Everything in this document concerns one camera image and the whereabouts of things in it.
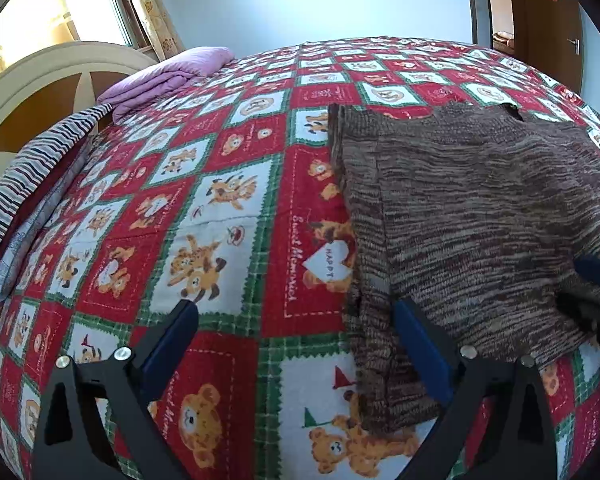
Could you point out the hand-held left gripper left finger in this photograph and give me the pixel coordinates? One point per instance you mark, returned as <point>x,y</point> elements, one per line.
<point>172,345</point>

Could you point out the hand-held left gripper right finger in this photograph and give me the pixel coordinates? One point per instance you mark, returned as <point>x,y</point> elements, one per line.
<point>420,345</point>

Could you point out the brown knit sweater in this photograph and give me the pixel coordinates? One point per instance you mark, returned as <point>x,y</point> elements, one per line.
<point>480,200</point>

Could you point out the red bear-print bed sheet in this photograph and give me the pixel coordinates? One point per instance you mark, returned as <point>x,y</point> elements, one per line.
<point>220,230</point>

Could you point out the striped pillow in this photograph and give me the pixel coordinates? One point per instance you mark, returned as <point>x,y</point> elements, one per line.
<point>25,175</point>

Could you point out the brown wooden door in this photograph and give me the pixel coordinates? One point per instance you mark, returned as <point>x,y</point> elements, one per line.
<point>545,35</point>

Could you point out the folded purple blanket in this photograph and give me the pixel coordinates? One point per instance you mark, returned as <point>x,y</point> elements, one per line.
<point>165,77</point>

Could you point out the cream and wood headboard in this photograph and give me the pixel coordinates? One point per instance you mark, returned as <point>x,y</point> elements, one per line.
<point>30,67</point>

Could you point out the narrow yellow curtain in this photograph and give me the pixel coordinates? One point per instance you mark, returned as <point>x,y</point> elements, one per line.
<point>152,5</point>

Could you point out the window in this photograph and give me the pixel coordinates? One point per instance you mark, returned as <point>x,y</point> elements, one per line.
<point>100,0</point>

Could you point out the wide yellow curtain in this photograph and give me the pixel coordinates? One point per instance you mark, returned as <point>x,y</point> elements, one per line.
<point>25,15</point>

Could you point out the dark wooden door frame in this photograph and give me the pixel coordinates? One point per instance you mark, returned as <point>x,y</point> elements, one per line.
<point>475,5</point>

